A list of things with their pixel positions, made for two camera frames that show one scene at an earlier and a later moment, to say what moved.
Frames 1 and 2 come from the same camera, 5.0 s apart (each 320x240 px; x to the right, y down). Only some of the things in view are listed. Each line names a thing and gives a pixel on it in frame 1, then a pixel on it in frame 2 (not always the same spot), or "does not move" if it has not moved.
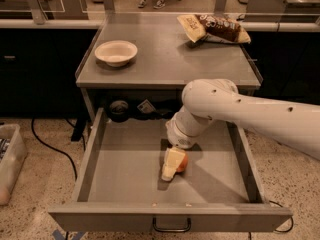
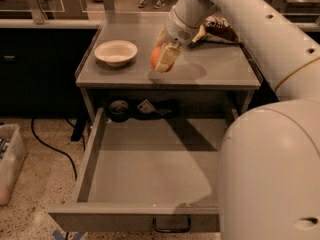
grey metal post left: x=33 y=0 does not move
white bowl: x=116 y=53 does not move
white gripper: x=177 y=138 → x=176 y=30
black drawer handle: x=170 y=230 does not move
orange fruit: x=184 y=164 → x=154 y=56
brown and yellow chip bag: x=215 y=28 does not move
